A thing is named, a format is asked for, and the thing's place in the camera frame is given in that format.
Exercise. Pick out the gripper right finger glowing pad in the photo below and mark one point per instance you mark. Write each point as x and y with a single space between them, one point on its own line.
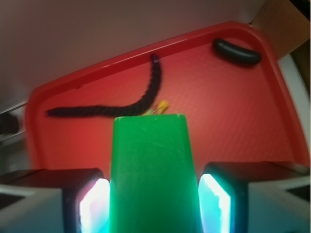
255 197

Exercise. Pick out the black faucet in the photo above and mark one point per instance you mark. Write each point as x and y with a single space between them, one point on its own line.
9 124

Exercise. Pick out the green rectangular block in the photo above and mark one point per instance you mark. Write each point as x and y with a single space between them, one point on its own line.
154 186

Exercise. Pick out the black curved sausage toy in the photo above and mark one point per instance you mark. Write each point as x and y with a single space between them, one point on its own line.
236 53

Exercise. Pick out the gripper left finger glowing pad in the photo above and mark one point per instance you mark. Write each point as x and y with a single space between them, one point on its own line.
54 201

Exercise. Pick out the red plastic tray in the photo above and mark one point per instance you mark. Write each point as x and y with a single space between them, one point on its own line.
234 112

